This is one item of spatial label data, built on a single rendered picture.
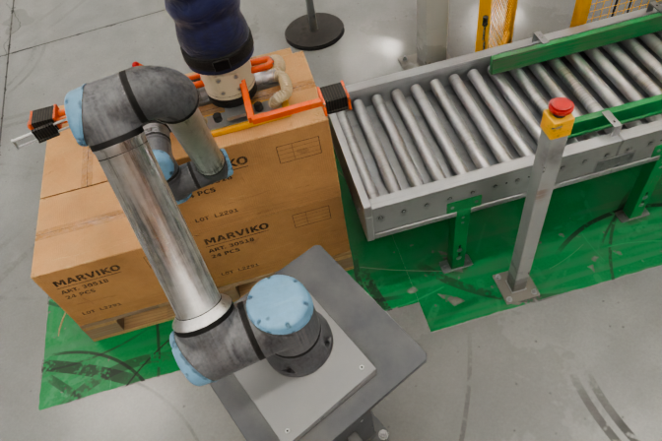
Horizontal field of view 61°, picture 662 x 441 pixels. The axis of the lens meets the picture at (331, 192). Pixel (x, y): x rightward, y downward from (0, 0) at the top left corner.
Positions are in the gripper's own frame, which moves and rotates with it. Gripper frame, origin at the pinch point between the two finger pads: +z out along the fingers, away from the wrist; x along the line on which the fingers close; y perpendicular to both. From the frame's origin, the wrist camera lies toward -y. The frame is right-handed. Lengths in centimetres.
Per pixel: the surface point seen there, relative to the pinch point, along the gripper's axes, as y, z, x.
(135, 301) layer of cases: -38, -18, -86
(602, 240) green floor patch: 165, -41, -107
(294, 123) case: 44.2, -17.9, -13.1
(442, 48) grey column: 143, 94, -90
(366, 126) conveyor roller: 75, 12, -53
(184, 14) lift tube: 21.9, -9.3, 29.3
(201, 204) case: 5.5, -20.0, -36.9
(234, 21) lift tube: 34.8, -6.9, 21.9
